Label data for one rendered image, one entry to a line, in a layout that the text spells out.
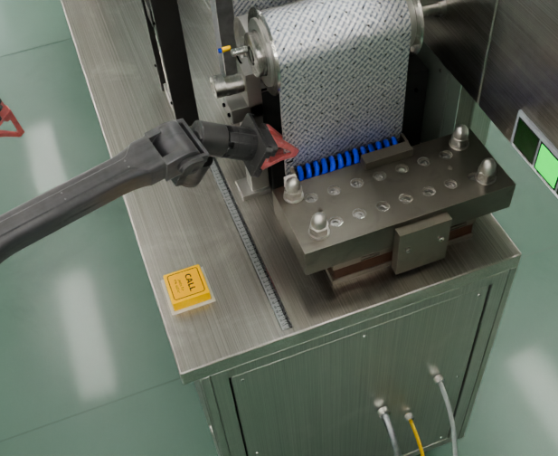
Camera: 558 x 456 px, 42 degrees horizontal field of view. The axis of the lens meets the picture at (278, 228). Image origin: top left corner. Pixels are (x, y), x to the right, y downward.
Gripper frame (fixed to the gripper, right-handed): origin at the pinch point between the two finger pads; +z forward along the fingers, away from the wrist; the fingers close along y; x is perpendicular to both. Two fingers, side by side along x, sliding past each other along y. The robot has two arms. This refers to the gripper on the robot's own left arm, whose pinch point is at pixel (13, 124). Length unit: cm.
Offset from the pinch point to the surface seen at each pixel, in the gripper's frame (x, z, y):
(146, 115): -17.2, 26.7, 1.5
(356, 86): -48, 12, -47
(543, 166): -56, 17, -80
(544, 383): -33, 139, -78
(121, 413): 57, 88, -8
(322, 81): -44, 7, -45
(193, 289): -2, 16, -48
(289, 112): -37, 8, -43
